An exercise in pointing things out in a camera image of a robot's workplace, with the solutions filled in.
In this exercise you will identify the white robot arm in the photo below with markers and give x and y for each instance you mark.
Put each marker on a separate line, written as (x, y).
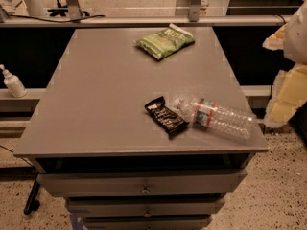
(289, 90)

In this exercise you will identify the clear plastic water bottle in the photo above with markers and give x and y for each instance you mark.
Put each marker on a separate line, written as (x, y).
(230, 120)

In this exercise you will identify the white pump bottle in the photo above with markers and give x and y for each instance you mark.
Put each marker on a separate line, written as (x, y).
(13, 83)

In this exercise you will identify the black snack bar wrapper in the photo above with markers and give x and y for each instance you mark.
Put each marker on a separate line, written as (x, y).
(171, 122)

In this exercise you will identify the grey drawer cabinet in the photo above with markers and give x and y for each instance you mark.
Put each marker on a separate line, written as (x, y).
(94, 144)

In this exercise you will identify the green chip bag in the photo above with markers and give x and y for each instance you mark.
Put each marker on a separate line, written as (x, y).
(164, 43)

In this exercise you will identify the grey metal frame rail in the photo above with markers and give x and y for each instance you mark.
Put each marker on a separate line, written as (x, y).
(98, 21)

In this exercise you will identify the grey metal frame post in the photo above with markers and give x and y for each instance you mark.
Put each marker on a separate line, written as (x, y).
(194, 10)

